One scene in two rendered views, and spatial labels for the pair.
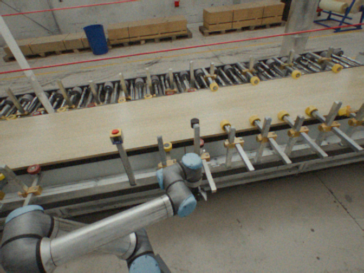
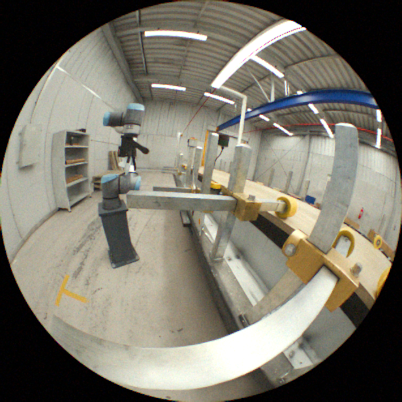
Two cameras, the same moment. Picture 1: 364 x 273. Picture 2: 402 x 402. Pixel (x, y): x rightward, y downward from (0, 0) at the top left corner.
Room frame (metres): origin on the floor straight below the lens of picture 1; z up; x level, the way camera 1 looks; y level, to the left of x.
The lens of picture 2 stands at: (0.92, -0.66, 1.04)
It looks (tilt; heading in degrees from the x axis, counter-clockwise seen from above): 19 degrees down; 77
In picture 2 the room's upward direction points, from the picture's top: 9 degrees clockwise
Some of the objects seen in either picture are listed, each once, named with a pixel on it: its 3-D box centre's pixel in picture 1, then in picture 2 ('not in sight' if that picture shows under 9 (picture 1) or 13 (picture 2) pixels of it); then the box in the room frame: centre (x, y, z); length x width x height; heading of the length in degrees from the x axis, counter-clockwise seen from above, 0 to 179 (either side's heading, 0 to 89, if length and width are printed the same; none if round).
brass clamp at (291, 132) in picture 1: (297, 131); not in sight; (1.13, -0.89, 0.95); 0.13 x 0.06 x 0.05; 96
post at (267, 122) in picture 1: (261, 142); (295, 278); (1.10, -0.62, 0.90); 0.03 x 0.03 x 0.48; 6
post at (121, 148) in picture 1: (126, 163); (188, 171); (1.00, 0.39, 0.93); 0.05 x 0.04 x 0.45; 96
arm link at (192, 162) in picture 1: (192, 167); (134, 115); (0.64, -0.05, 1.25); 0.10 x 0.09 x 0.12; 112
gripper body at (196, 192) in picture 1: (193, 189); (128, 146); (0.63, -0.05, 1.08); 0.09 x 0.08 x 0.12; 5
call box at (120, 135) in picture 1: (117, 136); (192, 143); (1.00, 0.39, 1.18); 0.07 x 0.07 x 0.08; 6
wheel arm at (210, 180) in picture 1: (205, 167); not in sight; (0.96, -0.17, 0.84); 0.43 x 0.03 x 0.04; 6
